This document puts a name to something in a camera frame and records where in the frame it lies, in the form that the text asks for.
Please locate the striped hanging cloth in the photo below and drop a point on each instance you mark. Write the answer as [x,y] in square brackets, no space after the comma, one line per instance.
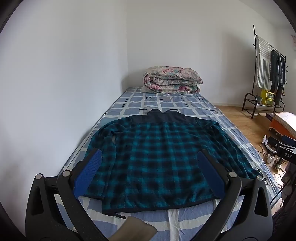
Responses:
[263,62]

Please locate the white power strip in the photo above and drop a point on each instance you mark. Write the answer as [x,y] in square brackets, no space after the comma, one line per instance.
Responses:
[272,162]

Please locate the dark hanging garment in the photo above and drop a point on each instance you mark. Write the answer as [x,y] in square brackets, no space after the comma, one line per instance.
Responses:
[282,74]
[274,69]

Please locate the black metal clothes rack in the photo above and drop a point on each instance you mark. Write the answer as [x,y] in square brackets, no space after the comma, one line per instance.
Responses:
[248,102]

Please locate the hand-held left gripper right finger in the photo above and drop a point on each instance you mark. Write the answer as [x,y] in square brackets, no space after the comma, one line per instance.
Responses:
[210,171]

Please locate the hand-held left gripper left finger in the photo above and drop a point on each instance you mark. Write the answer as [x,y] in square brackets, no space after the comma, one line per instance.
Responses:
[89,170]

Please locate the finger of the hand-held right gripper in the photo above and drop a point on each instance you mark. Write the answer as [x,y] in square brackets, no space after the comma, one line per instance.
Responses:
[288,140]

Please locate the folded floral quilt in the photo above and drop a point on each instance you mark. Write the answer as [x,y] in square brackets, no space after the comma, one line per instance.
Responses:
[172,80]

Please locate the orange stool with lace cover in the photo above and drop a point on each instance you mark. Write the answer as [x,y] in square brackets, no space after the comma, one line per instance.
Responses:
[285,124]

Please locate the khaki cloth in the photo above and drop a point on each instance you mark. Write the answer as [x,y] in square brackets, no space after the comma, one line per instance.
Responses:
[136,229]

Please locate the cardboard box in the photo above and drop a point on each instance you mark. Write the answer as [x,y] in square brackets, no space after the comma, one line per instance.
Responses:
[262,121]

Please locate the teal plaid fleece jacket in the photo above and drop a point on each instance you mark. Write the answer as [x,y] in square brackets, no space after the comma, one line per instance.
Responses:
[150,150]

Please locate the bed with blue checked sheet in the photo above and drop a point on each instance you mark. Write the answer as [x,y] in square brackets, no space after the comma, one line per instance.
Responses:
[185,223]

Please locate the yellow box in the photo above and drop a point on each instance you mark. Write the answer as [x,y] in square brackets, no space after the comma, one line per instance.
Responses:
[267,97]

